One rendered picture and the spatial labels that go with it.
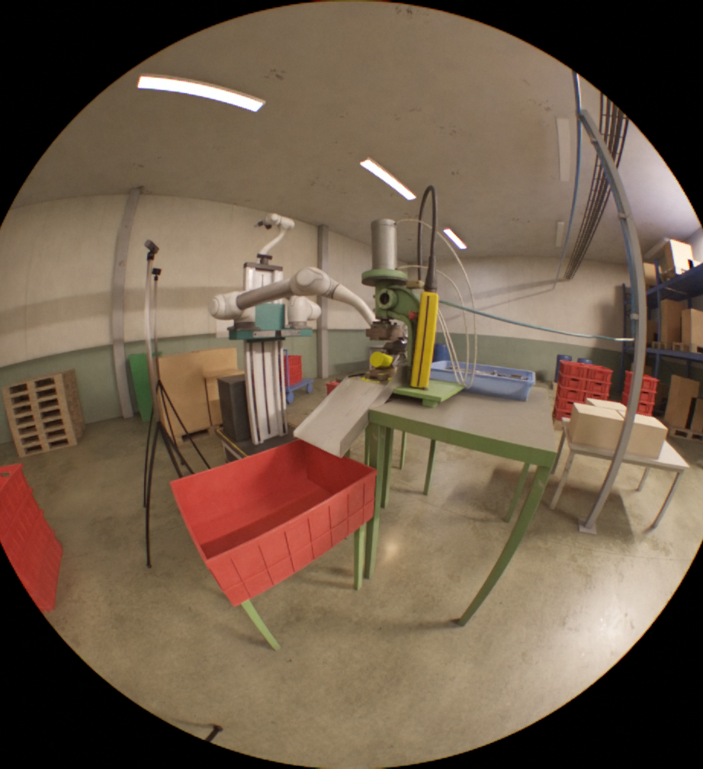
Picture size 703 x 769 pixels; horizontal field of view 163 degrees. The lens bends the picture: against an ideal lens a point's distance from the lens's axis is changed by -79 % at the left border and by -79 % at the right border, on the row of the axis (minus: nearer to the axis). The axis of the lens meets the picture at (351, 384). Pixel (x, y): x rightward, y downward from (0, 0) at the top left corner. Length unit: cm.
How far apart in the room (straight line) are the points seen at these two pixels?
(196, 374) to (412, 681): 316
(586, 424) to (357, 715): 200
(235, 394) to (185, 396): 110
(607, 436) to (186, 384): 391
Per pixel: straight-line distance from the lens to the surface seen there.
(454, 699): 127
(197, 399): 312
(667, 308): 677
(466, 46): 335
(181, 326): 511
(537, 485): 74
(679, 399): 606
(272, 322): 200
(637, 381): 183
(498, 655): 137
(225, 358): 359
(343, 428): 89
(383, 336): 105
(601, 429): 201
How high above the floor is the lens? 121
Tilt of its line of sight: 12 degrees down
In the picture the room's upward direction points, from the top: straight up
